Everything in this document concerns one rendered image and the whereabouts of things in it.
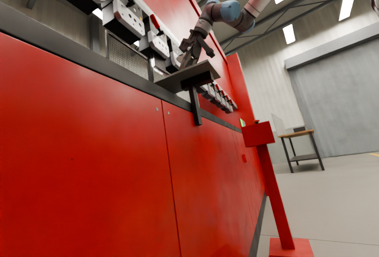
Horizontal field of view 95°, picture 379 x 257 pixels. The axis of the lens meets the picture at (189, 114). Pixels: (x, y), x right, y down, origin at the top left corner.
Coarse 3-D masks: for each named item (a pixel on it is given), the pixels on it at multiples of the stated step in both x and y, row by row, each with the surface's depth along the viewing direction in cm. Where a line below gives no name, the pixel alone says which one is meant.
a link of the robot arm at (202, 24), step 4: (200, 20) 79; (204, 20) 79; (196, 24) 81; (200, 24) 80; (204, 24) 79; (208, 24) 80; (200, 28) 80; (204, 28) 80; (208, 28) 81; (208, 32) 82
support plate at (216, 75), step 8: (200, 64) 68; (208, 64) 69; (176, 72) 73; (184, 72) 72; (192, 72) 73; (200, 72) 75; (216, 72) 77; (160, 80) 76; (168, 80) 77; (176, 80) 78; (168, 88) 85; (176, 88) 87
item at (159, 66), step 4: (152, 56) 85; (156, 56) 87; (152, 60) 85; (156, 60) 86; (160, 60) 90; (152, 64) 85; (156, 64) 85; (160, 64) 89; (164, 64) 93; (156, 68) 86; (160, 68) 88; (164, 68) 92; (160, 72) 89; (164, 72) 91; (164, 76) 92
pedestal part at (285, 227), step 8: (264, 144) 103; (264, 152) 102; (264, 160) 101; (264, 168) 101; (272, 168) 99; (264, 176) 100; (272, 176) 98; (272, 184) 98; (272, 192) 97; (272, 200) 96; (280, 200) 95; (272, 208) 96; (280, 208) 94; (280, 216) 93; (280, 224) 93; (288, 224) 93; (280, 232) 92; (288, 232) 91; (280, 240) 92; (288, 240) 90; (288, 248) 90
